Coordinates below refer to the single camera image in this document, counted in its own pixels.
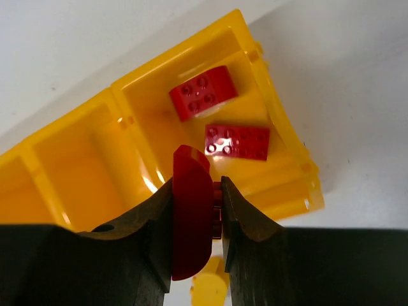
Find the red oval lego brick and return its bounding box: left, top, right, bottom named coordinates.
left=169, top=66, right=238, bottom=122

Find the red rectangular lego brick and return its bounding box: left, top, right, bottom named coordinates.
left=171, top=145, right=222, bottom=281

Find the yellow four-compartment bin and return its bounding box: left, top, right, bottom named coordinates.
left=1, top=10, right=324, bottom=231

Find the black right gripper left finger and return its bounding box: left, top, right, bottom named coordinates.
left=1, top=182, right=173, bottom=305

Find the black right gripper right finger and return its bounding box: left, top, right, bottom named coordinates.
left=221, top=177, right=407, bottom=305

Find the yellow oval lego brick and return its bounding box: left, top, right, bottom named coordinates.
left=190, top=256, right=230, bottom=306

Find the red curved lego brick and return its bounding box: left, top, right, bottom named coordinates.
left=205, top=124, right=270, bottom=161

